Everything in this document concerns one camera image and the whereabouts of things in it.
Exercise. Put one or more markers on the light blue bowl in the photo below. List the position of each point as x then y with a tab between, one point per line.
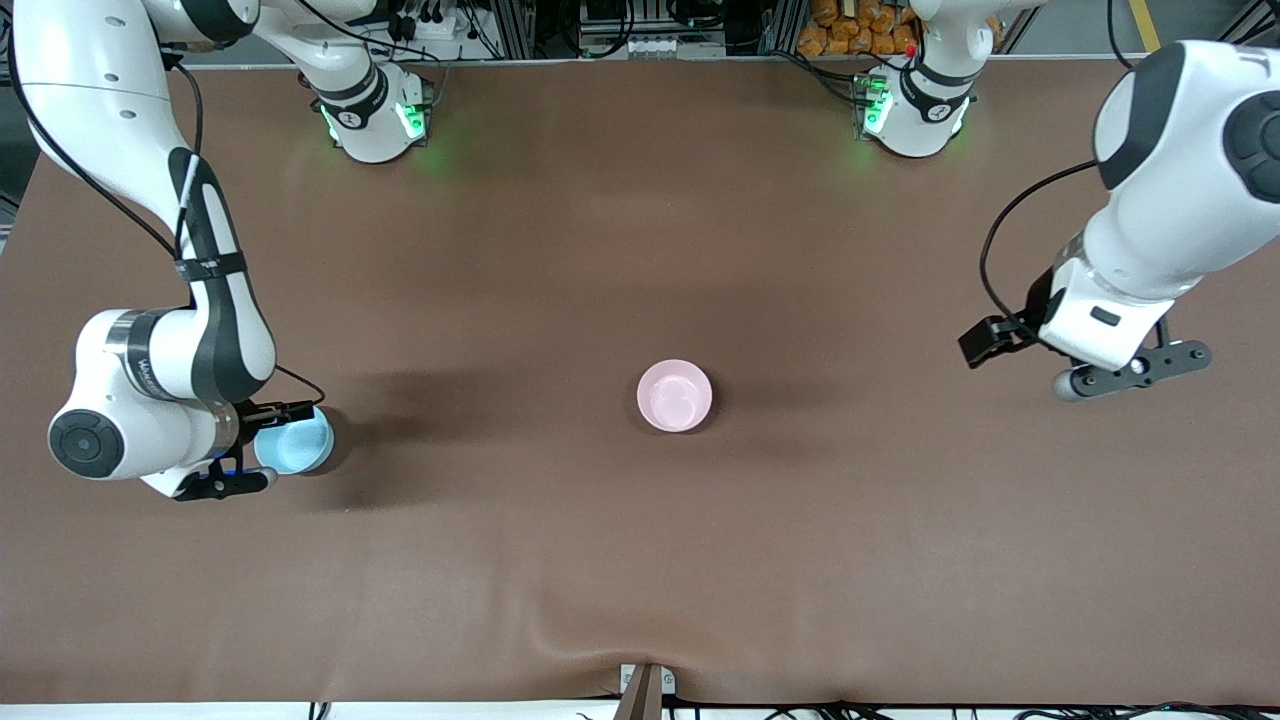
300	450

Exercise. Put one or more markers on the pink bowl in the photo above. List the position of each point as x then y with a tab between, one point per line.
675	395

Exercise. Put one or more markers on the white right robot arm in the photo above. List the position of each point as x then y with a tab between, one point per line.
150	370

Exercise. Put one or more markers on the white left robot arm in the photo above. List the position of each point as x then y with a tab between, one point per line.
1190	150

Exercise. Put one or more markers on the orange packets pile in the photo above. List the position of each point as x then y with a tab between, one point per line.
850	30

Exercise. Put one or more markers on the brown table mat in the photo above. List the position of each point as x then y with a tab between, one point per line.
640	250

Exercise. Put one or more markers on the white power strip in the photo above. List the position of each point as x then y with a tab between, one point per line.
440	28

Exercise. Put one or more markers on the white terminal strip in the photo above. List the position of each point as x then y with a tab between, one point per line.
660	46

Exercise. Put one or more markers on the black electronics box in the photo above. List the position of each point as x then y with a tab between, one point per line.
610	15

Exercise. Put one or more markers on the aluminium frame profile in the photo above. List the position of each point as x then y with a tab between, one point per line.
1255	15
517	28

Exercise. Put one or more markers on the brown post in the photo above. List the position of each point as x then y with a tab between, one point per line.
640	700

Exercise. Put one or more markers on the grey metal bracket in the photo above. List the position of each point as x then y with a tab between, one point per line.
668	682

